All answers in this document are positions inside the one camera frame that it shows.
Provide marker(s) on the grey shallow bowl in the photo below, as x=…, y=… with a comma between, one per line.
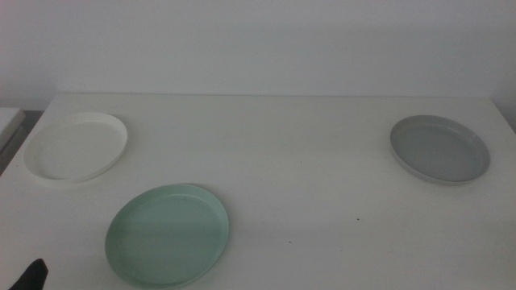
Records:
x=439, y=151

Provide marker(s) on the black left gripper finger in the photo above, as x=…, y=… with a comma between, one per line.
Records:
x=34, y=278

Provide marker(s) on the white shallow bowl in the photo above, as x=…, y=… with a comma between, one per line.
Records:
x=74, y=149

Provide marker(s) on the mint green shallow bowl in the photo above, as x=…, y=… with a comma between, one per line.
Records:
x=165, y=237

